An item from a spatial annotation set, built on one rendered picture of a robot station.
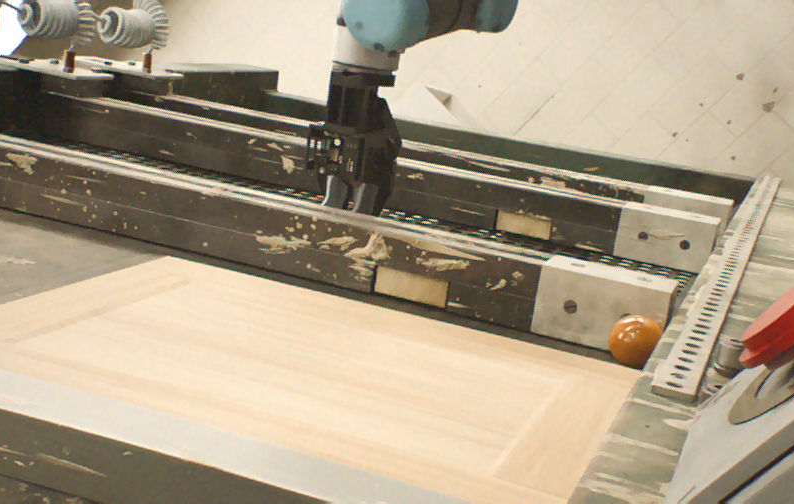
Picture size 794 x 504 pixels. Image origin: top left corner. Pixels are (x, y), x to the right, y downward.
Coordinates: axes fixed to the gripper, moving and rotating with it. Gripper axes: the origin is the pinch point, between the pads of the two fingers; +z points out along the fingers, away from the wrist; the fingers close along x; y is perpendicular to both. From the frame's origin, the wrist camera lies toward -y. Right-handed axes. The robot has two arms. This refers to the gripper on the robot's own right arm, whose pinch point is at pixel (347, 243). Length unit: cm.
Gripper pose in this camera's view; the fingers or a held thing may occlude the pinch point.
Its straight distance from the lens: 131.3
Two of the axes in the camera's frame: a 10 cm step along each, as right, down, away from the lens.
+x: 9.3, 2.1, -3.1
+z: -1.5, 9.7, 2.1
